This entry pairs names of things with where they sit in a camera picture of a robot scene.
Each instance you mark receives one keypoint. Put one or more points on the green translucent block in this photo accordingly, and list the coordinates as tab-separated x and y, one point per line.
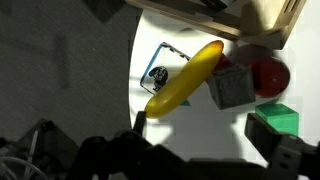
280	117

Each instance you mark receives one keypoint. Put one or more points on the yellow toy banana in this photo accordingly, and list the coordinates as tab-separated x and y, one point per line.
182	85

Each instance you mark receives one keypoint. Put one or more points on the pink block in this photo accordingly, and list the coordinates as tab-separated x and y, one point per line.
223	61

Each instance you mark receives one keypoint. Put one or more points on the round white table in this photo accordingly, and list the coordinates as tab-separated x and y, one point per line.
201	130

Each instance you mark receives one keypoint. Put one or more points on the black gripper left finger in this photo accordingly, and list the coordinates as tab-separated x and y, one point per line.
140	122

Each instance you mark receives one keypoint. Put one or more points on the wooden tray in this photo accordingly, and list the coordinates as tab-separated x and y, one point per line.
260	22

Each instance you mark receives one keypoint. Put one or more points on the grey letter block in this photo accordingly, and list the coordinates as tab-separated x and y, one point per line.
231	86

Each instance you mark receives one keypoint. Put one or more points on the white dog picture block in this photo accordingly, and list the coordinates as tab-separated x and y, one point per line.
166	62

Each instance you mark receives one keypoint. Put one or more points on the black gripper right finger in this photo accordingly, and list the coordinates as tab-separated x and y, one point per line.
279	149

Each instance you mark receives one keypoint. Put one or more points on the red toy tomato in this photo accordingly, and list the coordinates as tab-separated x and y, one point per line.
270	77

